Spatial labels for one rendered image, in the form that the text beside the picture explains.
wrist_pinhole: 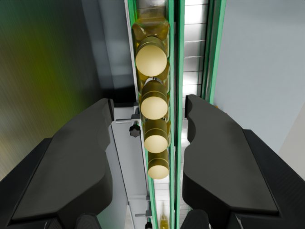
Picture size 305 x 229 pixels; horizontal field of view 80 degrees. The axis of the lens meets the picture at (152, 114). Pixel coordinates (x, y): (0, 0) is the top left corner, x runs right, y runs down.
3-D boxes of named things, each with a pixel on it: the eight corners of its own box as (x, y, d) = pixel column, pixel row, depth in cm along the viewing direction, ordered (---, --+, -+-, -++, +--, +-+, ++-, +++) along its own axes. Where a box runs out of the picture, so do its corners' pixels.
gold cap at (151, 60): (135, 37, 22) (132, 45, 18) (165, 35, 22) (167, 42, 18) (138, 66, 24) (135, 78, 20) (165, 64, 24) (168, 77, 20)
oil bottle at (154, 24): (139, 13, 42) (128, 25, 24) (164, 12, 42) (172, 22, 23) (141, 40, 45) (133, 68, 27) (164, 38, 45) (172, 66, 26)
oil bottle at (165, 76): (141, 41, 45) (133, 69, 27) (164, 39, 45) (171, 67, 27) (143, 63, 48) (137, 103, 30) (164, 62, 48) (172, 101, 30)
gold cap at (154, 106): (140, 82, 25) (138, 96, 21) (166, 80, 25) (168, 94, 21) (142, 104, 27) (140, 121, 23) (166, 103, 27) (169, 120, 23)
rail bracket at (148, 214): (136, 194, 78) (133, 227, 67) (152, 193, 78) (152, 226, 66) (137, 200, 80) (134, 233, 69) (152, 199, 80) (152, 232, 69)
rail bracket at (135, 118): (119, 100, 54) (110, 127, 43) (142, 99, 54) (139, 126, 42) (121, 112, 56) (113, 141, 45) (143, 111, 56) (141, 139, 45)
